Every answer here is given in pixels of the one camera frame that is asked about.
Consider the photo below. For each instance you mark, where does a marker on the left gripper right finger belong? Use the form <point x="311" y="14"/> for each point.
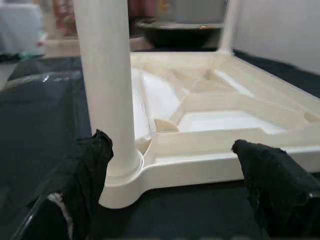
<point x="277" y="190"/>

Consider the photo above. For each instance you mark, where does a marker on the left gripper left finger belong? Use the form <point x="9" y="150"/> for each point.
<point x="80" y="175"/>

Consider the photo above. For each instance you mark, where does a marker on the white plastic table top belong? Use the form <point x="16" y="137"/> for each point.
<point x="200" y="160"/>

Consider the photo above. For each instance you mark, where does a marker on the white plastic table leg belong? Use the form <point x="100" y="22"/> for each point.
<point x="107" y="75"/>
<point x="228" y="25"/>

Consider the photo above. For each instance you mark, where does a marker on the black table cloth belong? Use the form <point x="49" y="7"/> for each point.
<point x="37" y="125"/>

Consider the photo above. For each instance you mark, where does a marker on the clear tape strip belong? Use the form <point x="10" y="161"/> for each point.
<point x="45" y="78"/>

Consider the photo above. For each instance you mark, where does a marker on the beige cloth-covered bench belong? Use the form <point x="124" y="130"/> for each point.
<point x="62" y="47"/>

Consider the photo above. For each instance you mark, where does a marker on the red printed cardboard box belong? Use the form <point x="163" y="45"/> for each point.
<point x="65" y="20"/>

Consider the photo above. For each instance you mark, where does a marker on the white fridge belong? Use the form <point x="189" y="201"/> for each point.
<point x="17" y="27"/>

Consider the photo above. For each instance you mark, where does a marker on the black wok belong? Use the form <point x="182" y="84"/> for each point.
<point x="175" y="36"/>

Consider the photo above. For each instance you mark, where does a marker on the clear plastic container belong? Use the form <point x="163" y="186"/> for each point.
<point x="190" y="12"/>

